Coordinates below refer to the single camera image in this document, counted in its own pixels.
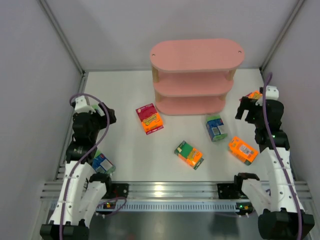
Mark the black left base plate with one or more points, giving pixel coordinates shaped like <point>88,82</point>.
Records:
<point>119,190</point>

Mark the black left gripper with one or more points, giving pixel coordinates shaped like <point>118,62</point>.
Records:
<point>105,114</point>

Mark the pink orange sponge pack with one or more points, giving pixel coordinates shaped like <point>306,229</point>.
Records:
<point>253,95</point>
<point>150,119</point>

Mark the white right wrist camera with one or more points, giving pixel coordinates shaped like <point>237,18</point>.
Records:
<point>272,93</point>

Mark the aluminium mounting rail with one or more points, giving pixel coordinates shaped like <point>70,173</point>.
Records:
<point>179,196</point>

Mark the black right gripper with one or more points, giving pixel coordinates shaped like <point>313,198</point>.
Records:
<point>249,107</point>

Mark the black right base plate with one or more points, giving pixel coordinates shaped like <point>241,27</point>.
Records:
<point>227,191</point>

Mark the pink three-tier shelf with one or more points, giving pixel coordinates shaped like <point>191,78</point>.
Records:
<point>194,76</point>

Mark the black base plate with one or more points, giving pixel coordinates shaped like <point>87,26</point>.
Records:
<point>227,191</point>
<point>119,190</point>

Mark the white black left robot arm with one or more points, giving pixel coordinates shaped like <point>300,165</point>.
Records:
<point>82,187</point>

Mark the green orange sponge pack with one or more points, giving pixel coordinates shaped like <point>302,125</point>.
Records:
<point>189,154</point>

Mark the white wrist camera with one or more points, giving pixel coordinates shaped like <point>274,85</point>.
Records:
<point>272,93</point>
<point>82,105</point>

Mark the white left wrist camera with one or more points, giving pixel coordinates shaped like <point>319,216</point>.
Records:
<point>82,105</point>

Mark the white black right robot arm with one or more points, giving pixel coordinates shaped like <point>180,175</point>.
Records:
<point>281,215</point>

